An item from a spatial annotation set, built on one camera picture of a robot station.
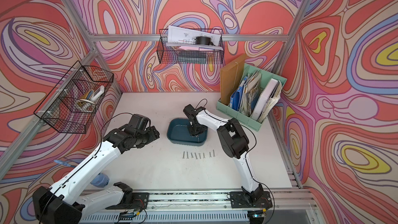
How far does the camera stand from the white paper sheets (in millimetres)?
855

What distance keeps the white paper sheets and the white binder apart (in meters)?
0.36

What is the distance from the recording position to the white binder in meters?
0.84
